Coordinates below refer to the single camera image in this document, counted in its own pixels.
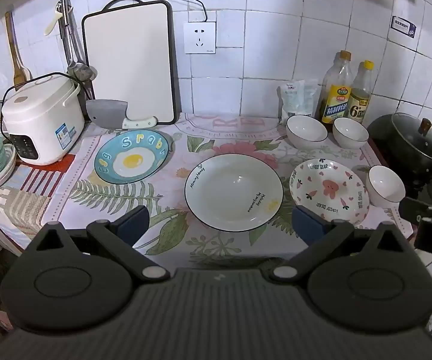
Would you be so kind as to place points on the clear vinegar bottle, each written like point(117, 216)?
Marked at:
point(360, 97)

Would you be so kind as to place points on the striped cloth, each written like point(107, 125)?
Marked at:
point(32, 187)

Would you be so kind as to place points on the cooking oil bottle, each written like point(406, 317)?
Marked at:
point(335, 97)

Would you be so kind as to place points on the blue egg print plate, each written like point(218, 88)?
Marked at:
point(131, 157)

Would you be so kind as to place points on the white rice paddle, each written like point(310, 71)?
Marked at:
point(53, 20)

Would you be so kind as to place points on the wall sticker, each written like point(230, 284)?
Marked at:
point(403, 26)

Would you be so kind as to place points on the black wok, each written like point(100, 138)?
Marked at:
point(384, 135)

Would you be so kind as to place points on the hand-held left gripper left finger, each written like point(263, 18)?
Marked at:
point(135, 223)

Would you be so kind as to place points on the pink bear print plate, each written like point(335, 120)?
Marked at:
point(328, 189)

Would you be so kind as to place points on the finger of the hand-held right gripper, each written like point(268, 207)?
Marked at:
point(422, 210)

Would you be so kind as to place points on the white ribbed bowl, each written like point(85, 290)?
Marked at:
point(350, 133)
point(305, 129)
point(386, 185)

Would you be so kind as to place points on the white wall socket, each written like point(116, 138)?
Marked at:
point(199, 37)

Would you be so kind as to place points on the floral tablecloth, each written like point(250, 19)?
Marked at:
point(88, 202)

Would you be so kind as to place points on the metal ladle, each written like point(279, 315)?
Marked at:
point(75, 71)
point(88, 71)

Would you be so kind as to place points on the wooden spatula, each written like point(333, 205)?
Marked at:
point(21, 73)

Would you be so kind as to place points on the white black-rimmed plate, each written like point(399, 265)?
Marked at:
point(232, 191)

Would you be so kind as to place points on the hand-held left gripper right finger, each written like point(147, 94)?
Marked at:
point(305, 223)

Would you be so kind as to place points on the white cutting board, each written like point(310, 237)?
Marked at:
point(129, 63)

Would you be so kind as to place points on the glass wok lid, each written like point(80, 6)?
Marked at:
point(418, 146)

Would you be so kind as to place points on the white seasoning bag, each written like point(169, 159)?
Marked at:
point(298, 99)

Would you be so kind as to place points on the white rice cooker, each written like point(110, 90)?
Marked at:
point(39, 120)

